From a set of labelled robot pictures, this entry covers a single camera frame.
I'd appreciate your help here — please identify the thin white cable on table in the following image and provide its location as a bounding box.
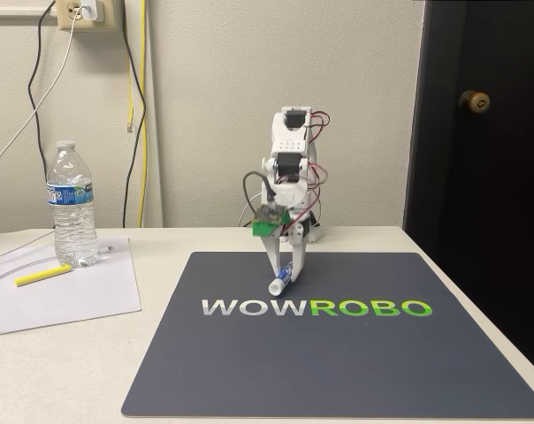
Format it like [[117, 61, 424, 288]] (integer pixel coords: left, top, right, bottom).
[[0, 229, 117, 291]]

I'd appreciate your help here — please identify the yellow flat stick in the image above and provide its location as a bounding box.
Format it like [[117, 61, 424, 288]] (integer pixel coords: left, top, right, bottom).
[[12, 263, 73, 289]]

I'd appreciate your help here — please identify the brass door knob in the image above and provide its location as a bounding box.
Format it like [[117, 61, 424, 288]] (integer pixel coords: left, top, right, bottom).
[[457, 89, 492, 114]]

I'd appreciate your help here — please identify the black cable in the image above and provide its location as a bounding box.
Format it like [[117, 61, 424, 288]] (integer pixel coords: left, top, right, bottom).
[[27, 0, 58, 231], [121, 26, 150, 230]]

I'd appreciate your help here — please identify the grey camera cable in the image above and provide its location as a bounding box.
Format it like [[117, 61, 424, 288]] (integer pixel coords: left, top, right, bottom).
[[241, 170, 278, 218]]

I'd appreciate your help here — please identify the grey WOWROBO mat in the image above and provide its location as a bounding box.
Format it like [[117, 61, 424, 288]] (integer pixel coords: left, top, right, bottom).
[[120, 251, 534, 419]]

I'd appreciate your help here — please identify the white charger plug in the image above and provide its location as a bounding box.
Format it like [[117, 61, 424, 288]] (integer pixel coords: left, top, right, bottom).
[[80, 0, 106, 24]]

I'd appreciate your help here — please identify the white charger cable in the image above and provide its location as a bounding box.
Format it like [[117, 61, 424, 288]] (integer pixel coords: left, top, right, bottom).
[[0, 11, 80, 183]]

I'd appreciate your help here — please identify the blue and white marker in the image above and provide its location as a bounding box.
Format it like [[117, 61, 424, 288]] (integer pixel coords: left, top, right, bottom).
[[267, 260, 294, 298]]

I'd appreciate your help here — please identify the dark door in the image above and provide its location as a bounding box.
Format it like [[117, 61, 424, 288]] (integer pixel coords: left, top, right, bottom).
[[402, 0, 534, 382]]

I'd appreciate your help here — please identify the green mounted camera board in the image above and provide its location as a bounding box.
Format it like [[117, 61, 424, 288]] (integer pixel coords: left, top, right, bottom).
[[249, 203, 292, 239]]

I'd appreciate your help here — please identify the clear plastic water bottle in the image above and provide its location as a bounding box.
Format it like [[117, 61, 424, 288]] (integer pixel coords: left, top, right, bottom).
[[45, 140, 102, 269]]

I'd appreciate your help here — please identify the yellow cable with clear plug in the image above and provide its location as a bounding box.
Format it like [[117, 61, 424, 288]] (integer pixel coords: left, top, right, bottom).
[[123, 0, 137, 133]]

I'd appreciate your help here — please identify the white paper sheet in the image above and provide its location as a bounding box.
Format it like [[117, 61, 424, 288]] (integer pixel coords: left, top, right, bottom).
[[0, 234, 143, 339]]

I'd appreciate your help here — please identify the beige wall outlet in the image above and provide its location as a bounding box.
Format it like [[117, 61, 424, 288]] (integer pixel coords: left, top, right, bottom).
[[55, 0, 123, 34]]

